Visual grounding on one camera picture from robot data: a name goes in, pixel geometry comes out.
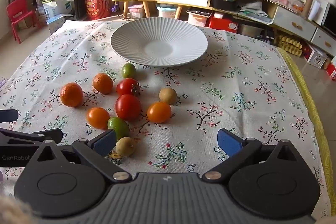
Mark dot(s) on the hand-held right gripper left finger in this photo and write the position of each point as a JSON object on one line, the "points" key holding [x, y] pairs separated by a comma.
{"points": [[105, 141]]}

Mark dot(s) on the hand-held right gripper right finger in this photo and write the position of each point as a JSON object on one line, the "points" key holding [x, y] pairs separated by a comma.
{"points": [[228, 142]]}

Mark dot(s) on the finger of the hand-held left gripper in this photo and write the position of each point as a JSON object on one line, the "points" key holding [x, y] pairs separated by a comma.
{"points": [[9, 116], [50, 136]]}

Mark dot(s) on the green jujube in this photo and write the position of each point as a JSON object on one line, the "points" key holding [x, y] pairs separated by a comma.
{"points": [[118, 125], [128, 70]]}

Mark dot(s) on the brown kiwi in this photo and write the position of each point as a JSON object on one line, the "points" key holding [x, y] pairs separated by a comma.
{"points": [[168, 95], [126, 146]]}

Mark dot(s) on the orange tomato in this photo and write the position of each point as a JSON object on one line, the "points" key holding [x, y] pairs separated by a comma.
{"points": [[98, 117], [158, 112]]}

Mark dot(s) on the mandarin orange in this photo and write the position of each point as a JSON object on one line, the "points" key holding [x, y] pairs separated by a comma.
{"points": [[71, 94], [103, 83]]}

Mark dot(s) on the red tomato with calyx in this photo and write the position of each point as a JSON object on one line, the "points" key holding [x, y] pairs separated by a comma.
{"points": [[126, 86]]}

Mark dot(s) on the white ribbed plate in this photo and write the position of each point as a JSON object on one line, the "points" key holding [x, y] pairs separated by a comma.
{"points": [[159, 41]]}

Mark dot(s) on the beige fuzzy clothing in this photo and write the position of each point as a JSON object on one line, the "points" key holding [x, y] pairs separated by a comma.
{"points": [[13, 211]]}

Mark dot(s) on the blue cardboard box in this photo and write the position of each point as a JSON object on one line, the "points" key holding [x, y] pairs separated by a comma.
{"points": [[56, 24]]}

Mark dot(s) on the red plastic chair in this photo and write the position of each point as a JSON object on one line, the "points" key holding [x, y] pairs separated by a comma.
{"points": [[17, 10]]}

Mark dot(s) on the yellow egg carton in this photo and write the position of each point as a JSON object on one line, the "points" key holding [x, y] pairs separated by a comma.
{"points": [[288, 44]]}

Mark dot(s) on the red cardboard box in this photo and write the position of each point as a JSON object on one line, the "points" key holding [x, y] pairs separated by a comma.
{"points": [[223, 24]]}

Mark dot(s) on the white carton with clutter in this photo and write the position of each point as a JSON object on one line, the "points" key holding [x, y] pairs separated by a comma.
{"points": [[59, 7]]}

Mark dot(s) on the white box with red print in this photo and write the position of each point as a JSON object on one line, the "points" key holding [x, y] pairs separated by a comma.
{"points": [[316, 57]]}

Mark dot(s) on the clear plastic storage box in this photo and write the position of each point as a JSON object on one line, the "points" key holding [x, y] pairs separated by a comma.
{"points": [[198, 18], [136, 11], [166, 12]]}

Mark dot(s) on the stack of papers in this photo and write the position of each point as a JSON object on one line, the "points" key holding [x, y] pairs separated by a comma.
{"points": [[254, 14]]}

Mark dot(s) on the low cabinet with white drawers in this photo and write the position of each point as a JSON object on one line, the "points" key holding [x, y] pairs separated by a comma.
{"points": [[294, 24]]}

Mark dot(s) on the red gift box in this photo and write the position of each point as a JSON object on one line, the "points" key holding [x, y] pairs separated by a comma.
{"points": [[95, 5]]}

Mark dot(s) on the black bag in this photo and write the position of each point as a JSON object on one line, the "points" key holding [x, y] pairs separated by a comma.
{"points": [[223, 3]]}

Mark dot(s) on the glass jar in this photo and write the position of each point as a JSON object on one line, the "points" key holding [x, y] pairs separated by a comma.
{"points": [[298, 5]]}

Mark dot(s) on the white microwave oven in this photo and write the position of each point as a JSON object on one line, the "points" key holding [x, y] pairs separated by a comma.
{"points": [[329, 18]]}

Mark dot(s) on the cardboard tube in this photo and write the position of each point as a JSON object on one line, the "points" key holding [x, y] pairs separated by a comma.
{"points": [[308, 3]]}

